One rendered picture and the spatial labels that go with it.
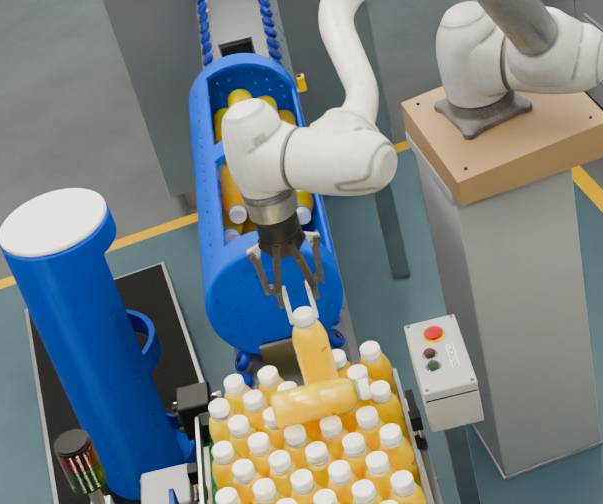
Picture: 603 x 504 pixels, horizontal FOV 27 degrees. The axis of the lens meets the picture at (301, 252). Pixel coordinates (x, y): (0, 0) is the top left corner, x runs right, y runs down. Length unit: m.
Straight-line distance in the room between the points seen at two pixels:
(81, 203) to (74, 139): 2.54
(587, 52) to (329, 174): 0.98
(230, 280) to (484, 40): 0.81
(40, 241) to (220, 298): 0.71
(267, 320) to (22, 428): 1.81
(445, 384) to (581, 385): 1.23
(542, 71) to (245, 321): 0.83
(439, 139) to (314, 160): 1.04
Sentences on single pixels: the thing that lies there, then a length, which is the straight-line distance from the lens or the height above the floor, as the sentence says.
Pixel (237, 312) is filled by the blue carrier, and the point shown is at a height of 1.09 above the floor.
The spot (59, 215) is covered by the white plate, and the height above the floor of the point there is 1.04.
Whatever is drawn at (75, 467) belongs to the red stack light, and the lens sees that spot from 2.17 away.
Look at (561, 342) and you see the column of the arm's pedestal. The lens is 3.35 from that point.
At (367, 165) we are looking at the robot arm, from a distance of 1.94.
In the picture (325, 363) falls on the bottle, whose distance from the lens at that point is 2.31.
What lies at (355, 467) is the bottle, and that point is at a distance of 2.27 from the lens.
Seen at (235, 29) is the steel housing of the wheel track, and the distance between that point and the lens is 4.08.
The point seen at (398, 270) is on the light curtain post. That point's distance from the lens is 4.32.
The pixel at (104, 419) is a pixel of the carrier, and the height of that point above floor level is 0.48.
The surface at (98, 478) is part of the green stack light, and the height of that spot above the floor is 1.18.
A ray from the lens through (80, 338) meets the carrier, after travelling 3.22.
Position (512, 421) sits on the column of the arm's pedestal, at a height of 0.21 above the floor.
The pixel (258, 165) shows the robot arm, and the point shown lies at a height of 1.61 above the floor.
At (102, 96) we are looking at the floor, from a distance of 6.02.
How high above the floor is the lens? 2.66
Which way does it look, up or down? 36 degrees down
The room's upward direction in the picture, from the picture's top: 15 degrees counter-clockwise
